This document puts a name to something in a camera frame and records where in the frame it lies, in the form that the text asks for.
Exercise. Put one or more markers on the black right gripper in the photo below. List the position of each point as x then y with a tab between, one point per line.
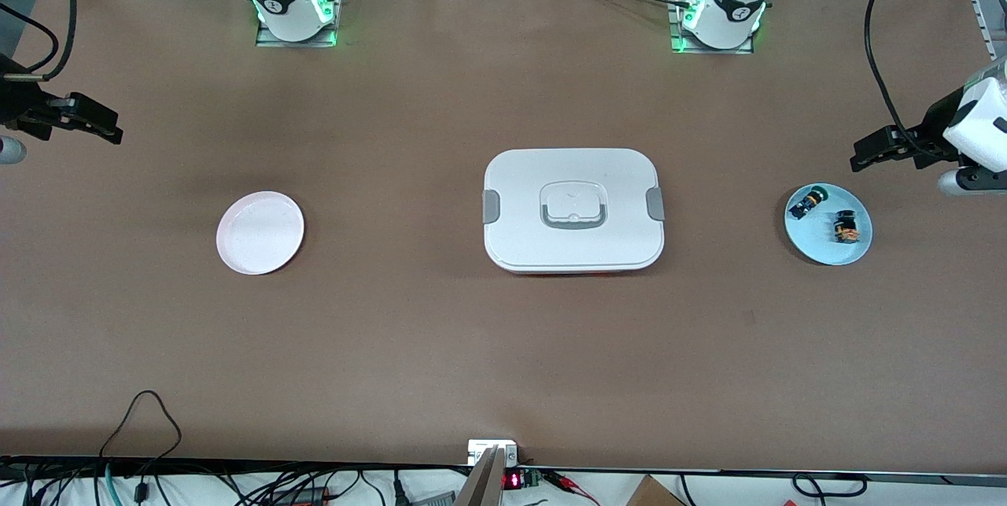
21	102

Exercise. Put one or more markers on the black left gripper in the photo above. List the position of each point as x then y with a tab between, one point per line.
934	128

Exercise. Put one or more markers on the light blue round plate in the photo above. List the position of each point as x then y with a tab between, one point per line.
826	250

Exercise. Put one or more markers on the pink round plate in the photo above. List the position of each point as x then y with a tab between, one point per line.
260	234

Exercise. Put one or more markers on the white lidded box grey latches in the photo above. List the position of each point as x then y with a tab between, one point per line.
614	246

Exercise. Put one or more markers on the brown cardboard piece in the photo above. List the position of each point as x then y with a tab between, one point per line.
653	494

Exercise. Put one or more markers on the red digit display board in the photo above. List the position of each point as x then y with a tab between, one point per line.
513	480

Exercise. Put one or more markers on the grey aluminium bar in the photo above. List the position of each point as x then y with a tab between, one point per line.
484	482

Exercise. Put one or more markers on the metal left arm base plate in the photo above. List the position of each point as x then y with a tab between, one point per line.
708	51

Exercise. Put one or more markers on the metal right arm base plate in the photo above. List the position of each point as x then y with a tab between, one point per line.
267	42

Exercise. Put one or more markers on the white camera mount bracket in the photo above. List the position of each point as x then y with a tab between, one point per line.
480	449

